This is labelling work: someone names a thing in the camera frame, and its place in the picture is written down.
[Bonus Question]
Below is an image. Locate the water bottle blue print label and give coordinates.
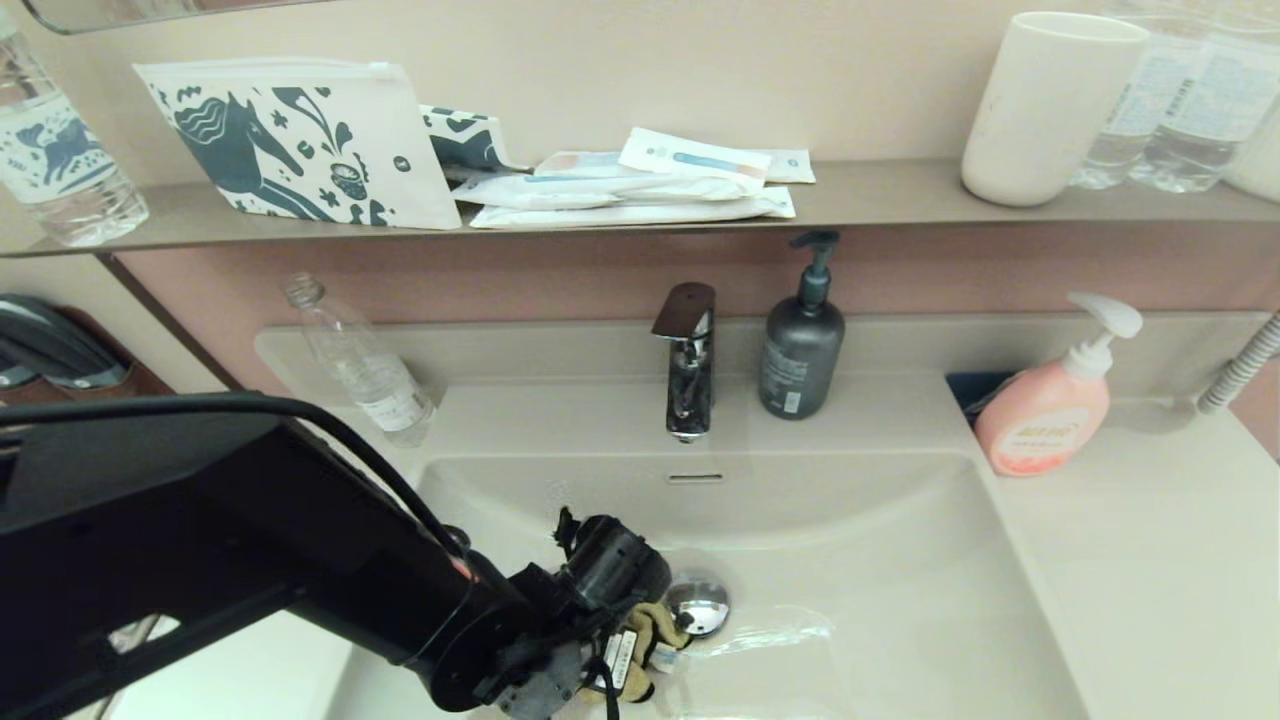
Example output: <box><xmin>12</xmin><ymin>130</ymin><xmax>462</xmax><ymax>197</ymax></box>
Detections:
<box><xmin>0</xmin><ymin>10</ymin><xmax>151</xmax><ymax>248</ymax></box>

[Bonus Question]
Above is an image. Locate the dark grey pump bottle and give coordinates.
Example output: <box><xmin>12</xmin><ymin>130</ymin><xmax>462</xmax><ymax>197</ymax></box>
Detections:
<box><xmin>758</xmin><ymin>231</ymin><xmax>846</xmax><ymax>421</ymax></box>

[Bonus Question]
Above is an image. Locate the grey brown wall shelf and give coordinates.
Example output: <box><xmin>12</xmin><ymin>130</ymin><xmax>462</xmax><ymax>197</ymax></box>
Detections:
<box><xmin>0</xmin><ymin>158</ymin><xmax>1280</xmax><ymax>259</ymax></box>

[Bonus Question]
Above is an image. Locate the chrome single lever faucet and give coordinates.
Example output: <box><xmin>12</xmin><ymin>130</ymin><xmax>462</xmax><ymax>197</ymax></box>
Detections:
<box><xmin>651</xmin><ymin>282</ymin><xmax>717</xmax><ymax>444</ymax></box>

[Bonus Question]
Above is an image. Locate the white plastic cup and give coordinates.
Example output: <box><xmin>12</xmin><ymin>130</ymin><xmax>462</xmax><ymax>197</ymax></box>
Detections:
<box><xmin>961</xmin><ymin>11</ymin><xmax>1151</xmax><ymax>208</ymax></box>

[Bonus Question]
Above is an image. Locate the pink pump soap bottle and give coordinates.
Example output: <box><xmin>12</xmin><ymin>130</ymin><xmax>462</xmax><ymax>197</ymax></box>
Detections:
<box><xmin>974</xmin><ymin>291</ymin><xmax>1144</xmax><ymax>478</ymax></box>

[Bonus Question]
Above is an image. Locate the empty clear plastic bottle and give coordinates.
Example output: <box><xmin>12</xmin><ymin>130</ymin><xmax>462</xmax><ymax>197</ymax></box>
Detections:
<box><xmin>283</xmin><ymin>273</ymin><xmax>438</xmax><ymax>448</ymax></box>

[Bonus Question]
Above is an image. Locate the small white blue print pouch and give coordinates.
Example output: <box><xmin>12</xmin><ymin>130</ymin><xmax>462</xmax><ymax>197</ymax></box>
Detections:
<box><xmin>418</xmin><ymin>104</ymin><xmax>526</xmax><ymax>181</ymax></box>

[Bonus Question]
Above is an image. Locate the white corrugated hose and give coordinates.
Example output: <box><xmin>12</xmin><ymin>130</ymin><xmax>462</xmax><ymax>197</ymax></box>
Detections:
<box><xmin>1197</xmin><ymin>312</ymin><xmax>1280</xmax><ymax>416</ymax></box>

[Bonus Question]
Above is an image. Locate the white sachet blue orange print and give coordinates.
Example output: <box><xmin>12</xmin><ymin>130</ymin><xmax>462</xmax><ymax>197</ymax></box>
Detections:
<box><xmin>618</xmin><ymin>127</ymin><xmax>771</xmax><ymax>186</ymax></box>

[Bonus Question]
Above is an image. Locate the dark grey hair dryer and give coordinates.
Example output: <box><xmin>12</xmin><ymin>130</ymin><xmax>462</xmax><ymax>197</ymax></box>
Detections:
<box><xmin>0</xmin><ymin>293</ymin><xmax>131</xmax><ymax>391</ymax></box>

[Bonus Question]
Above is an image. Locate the long white sachet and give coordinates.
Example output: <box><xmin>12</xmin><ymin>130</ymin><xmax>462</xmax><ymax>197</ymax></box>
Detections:
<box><xmin>470</xmin><ymin>187</ymin><xmax>797</xmax><ymax>229</ymax></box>
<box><xmin>452</xmin><ymin>172</ymin><xmax>766</xmax><ymax>209</ymax></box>

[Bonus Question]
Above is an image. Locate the white pouch blue horse print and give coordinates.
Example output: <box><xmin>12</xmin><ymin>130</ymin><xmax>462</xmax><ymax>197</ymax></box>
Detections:
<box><xmin>133</xmin><ymin>58</ymin><xmax>463</xmax><ymax>231</ymax></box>

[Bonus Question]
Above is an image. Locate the white flat sachet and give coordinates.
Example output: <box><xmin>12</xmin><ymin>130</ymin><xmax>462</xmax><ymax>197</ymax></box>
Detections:
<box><xmin>535</xmin><ymin>150</ymin><xmax>641</xmax><ymax>179</ymax></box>

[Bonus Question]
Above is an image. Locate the yellow cloth black edge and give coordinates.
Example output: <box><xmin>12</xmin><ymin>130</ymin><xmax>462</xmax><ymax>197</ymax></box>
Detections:
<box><xmin>598</xmin><ymin>600</ymin><xmax>693</xmax><ymax>706</ymax></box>

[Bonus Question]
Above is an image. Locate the white ceramic sink basin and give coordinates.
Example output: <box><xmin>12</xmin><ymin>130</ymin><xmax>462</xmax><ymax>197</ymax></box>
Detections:
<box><xmin>320</xmin><ymin>450</ymin><xmax>1091</xmax><ymax>720</ymax></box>

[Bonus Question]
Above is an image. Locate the white container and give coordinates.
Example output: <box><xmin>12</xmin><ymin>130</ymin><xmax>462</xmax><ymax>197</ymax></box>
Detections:
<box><xmin>1225</xmin><ymin>110</ymin><xmax>1280</xmax><ymax>206</ymax></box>

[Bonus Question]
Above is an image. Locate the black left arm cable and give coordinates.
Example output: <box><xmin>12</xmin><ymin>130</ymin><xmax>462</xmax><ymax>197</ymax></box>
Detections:
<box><xmin>0</xmin><ymin>392</ymin><xmax>471</xmax><ymax>561</ymax></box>

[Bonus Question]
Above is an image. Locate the chrome sink drain stopper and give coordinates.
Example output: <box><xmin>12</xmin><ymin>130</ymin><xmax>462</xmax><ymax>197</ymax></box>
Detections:
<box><xmin>665</xmin><ymin>570</ymin><xmax>731</xmax><ymax>638</ymax></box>

